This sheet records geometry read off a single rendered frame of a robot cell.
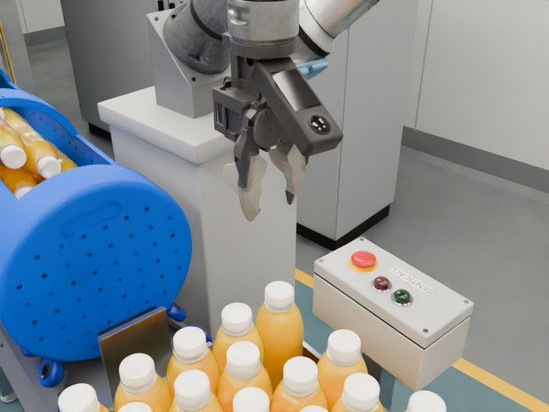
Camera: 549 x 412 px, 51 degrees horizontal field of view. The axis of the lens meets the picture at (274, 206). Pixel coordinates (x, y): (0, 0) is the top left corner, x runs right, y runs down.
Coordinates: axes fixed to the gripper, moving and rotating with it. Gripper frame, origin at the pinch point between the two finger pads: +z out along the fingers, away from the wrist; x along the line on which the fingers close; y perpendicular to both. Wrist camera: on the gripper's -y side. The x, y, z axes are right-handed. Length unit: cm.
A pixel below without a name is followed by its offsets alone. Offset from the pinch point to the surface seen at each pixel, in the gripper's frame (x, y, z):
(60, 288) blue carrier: 22.3, 17.5, 12.5
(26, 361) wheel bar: 27.1, 27.4, 30.7
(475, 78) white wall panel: -247, 121, 66
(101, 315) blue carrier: 17.6, 17.4, 19.7
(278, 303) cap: 0.7, -1.7, 14.0
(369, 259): -13.4, -4.9, 11.5
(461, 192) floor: -222, 101, 122
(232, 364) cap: 11.9, -6.8, 13.7
